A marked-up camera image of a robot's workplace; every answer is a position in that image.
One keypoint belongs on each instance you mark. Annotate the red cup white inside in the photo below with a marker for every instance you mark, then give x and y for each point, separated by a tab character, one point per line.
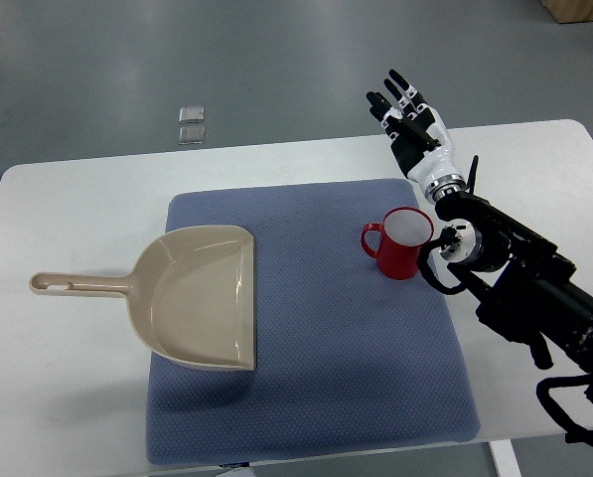
396	241

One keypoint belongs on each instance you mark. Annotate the beige plastic dustpan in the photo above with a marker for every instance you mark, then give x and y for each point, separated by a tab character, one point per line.
190	296

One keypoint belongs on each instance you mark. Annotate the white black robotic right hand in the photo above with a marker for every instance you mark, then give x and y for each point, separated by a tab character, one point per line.
419	140

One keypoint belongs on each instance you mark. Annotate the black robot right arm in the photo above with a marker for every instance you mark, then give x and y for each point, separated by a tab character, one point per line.
523	286

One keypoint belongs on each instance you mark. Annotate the blue grey fabric mat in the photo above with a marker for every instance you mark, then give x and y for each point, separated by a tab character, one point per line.
347	359

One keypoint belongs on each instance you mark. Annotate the wooden box corner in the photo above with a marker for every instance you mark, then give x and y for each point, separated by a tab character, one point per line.
569	11

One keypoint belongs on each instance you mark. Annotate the upper metal floor plate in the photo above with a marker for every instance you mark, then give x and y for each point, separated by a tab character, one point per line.
191	114

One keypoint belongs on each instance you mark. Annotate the lower metal floor plate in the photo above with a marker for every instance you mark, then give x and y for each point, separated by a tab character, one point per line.
191	135

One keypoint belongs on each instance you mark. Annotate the white table leg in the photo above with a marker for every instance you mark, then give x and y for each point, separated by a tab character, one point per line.
504	458

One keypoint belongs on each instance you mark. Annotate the metal floor plate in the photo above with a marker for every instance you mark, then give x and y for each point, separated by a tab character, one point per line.
191	114
191	135

